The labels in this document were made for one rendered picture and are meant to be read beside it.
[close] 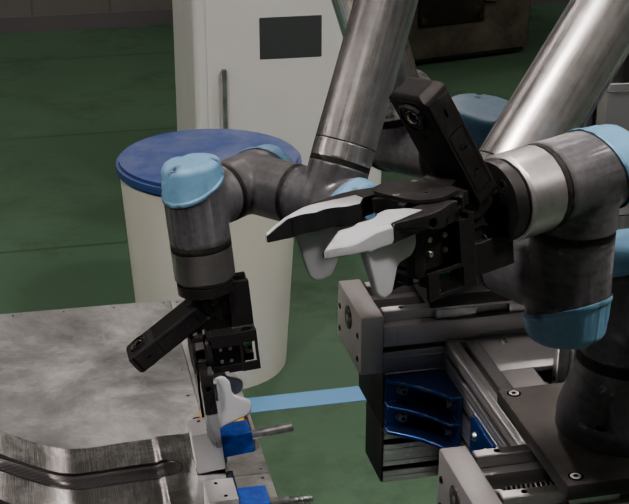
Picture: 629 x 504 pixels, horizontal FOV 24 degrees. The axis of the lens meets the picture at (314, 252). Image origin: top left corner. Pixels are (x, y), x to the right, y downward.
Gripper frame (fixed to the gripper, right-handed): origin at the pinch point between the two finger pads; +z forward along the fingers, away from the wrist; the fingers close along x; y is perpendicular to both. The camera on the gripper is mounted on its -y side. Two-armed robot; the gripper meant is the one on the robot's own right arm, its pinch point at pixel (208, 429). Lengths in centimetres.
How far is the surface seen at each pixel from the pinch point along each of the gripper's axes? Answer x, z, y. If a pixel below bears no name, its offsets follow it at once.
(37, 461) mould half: 3.3, 1.7, -21.9
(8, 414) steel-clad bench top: 35.3, 8.4, -26.7
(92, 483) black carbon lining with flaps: 0.1, 4.6, -15.5
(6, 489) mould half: -6.1, 0.2, -25.6
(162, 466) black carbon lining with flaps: 1.0, 4.5, -6.5
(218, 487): -10.5, 2.8, -0.6
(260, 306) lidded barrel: 189, 57, 32
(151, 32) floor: 582, 48, 41
